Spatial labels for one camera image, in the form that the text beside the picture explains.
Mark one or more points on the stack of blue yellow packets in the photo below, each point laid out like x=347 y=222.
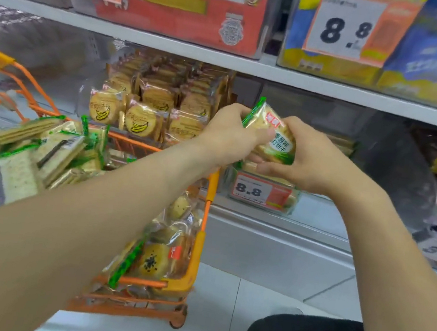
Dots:
x=337 y=70

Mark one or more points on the red carton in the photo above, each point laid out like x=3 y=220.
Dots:
x=162 y=17

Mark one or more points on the person's right hand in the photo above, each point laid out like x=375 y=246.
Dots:
x=324 y=166

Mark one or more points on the green cracker packet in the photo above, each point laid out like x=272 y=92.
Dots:
x=271 y=134

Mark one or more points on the person's left hand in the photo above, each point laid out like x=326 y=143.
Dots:
x=226 y=140

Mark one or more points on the group of banana biscuit packets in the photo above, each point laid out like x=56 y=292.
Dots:
x=139 y=120

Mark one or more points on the person's left forearm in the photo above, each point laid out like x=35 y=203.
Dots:
x=70 y=239

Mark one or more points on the orange shopping cart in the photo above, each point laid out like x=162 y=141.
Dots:
x=209 y=194

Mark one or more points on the white metal store shelf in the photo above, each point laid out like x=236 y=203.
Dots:
x=178 y=46

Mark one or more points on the green cracker packets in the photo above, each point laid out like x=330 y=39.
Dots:
x=250 y=168
x=10 y=178

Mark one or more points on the person's right forearm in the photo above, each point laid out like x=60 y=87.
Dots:
x=401 y=278

